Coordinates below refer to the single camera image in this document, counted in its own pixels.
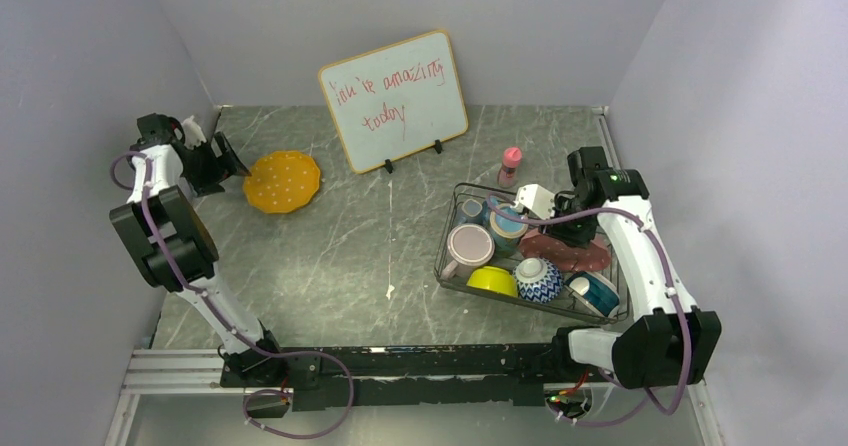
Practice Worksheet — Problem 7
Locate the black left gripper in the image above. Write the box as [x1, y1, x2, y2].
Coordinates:
[180, 132, 250, 198]

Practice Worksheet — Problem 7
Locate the pink polka-dot plate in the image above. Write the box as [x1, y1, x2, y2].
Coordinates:
[518, 230, 612, 272]

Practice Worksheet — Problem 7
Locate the yellow polka-dot plate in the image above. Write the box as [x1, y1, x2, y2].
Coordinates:
[243, 151, 321, 214]

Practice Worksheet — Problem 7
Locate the blue butterfly mug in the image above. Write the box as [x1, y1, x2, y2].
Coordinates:
[483, 195, 529, 257]

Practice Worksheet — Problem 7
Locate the yellow-green bowl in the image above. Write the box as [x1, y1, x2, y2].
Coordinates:
[466, 266, 519, 298]

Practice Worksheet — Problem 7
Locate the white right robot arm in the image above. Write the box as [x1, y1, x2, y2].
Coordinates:
[541, 147, 722, 389]

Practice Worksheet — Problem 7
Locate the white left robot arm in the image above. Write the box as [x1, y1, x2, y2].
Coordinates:
[109, 113, 287, 386]

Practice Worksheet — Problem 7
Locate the blue zigzag pattern bowl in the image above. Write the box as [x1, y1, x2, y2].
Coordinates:
[512, 258, 564, 304]

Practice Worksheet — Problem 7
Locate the teal white-dot bowl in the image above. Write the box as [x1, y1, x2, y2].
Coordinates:
[564, 271, 621, 318]

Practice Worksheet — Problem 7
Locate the pink-lid spice bottle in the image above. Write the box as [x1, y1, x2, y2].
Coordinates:
[497, 147, 523, 189]

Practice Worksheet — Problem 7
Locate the small grey-blue cup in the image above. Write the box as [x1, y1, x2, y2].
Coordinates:
[456, 198, 485, 225]

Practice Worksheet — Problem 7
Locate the lilac mug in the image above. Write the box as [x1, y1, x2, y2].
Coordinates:
[439, 223, 495, 280]

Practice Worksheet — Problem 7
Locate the yellow-framed whiteboard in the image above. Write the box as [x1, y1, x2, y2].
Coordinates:
[318, 30, 469, 174]

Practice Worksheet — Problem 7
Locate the black base bar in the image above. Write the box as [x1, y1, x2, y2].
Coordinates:
[218, 335, 603, 418]

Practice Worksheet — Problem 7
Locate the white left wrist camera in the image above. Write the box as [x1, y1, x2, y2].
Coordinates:
[180, 115, 206, 149]

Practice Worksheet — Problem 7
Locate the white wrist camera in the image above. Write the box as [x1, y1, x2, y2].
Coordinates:
[180, 115, 206, 149]
[512, 184, 556, 220]

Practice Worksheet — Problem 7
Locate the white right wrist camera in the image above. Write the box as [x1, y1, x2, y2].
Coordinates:
[512, 184, 556, 220]

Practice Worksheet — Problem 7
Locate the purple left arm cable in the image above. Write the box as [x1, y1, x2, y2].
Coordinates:
[109, 152, 356, 441]

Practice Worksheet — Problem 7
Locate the black wire dish rack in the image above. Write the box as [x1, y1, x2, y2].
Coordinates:
[434, 182, 630, 325]

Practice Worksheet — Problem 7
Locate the aluminium rail at wall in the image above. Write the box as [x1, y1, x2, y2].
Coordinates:
[591, 106, 622, 169]

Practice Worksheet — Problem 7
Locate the aluminium front frame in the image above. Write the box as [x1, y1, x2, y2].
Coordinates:
[104, 346, 727, 446]

